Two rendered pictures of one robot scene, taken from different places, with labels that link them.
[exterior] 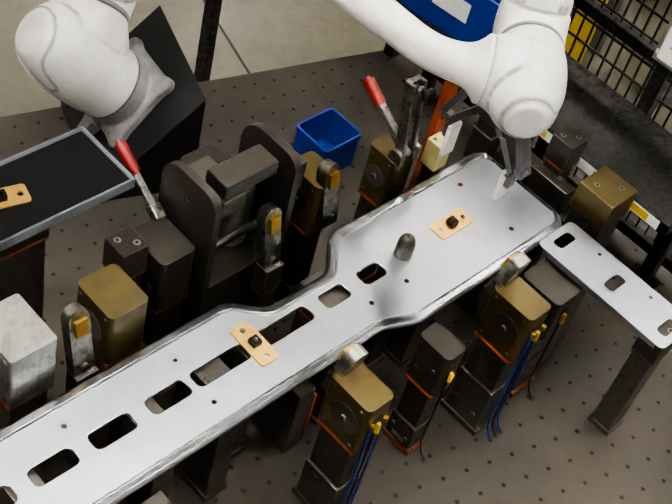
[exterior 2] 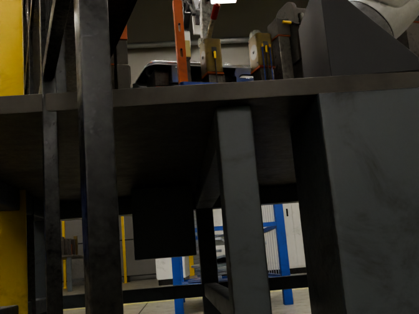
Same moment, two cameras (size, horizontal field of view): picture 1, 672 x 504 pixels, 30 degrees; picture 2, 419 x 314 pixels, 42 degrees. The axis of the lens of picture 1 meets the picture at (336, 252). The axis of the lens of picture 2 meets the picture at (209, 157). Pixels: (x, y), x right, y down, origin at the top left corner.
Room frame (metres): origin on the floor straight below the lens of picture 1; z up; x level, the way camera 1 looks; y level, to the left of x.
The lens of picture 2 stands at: (3.12, 0.91, 0.32)
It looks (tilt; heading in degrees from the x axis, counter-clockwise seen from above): 11 degrees up; 215
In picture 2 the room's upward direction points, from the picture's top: 5 degrees counter-clockwise
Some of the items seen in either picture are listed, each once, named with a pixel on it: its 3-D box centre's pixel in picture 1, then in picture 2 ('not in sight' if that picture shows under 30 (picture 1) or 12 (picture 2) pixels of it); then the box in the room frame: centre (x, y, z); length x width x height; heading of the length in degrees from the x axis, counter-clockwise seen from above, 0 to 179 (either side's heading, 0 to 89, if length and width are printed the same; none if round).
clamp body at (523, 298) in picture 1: (498, 364); not in sight; (1.43, -0.33, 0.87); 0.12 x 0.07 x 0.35; 56
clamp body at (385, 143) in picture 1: (367, 210); (215, 91); (1.70, -0.03, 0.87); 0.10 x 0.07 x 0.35; 56
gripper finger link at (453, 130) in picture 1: (450, 138); (196, 25); (1.63, -0.13, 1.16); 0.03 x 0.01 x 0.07; 146
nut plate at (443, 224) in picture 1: (452, 222); not in sight; (1.60, -0.18, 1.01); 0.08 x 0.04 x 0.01; 146
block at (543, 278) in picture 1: (533, 336); not in sight; (1.54, -0.39, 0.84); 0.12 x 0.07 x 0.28; 56
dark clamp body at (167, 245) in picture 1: (147, 309); not in sight; (1.31, 0.28, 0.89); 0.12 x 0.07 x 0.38; 56
